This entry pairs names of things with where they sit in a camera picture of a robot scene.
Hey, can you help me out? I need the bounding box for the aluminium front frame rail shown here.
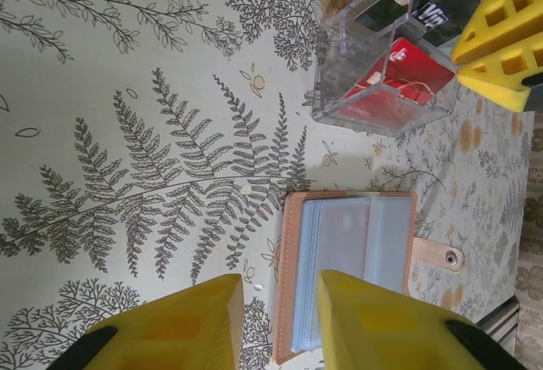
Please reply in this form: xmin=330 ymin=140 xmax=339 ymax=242
xmin=474 ymin=295 xmax=523 ymax=345

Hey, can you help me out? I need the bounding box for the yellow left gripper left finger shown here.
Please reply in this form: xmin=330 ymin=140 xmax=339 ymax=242
xmin=54 ymin=274 xmax=245 ymax=370

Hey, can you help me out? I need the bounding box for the red credit card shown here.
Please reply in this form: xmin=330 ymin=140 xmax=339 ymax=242
xmin=339 ymin=37 xmax=456 ymax=127

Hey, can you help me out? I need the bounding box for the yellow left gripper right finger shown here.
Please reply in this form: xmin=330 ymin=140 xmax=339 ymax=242
xmin=316 ymin=270 xmax=527 ymax=370

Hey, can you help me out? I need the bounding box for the black VIP credit card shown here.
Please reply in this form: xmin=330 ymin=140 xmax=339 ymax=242
xmin=354 ymin=0 xmax=484 ymax=47

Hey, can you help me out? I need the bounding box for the clear acrylic card box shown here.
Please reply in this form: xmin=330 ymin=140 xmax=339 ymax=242
xmin=311 ymin=0 xmax=457 ymax=137

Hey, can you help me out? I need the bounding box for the pink leather card holder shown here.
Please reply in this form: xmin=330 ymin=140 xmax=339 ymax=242
xmin=271 ymin=191 xmax=466 ymax=367

